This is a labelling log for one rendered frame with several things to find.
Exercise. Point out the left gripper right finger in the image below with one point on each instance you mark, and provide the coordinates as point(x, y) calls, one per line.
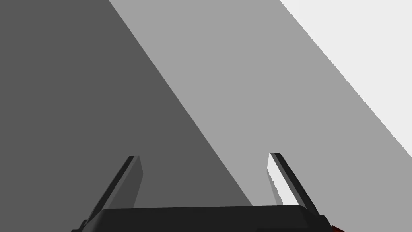
point(286, 183)

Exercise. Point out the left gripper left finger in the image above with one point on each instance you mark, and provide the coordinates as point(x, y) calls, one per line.
point(124, 187)

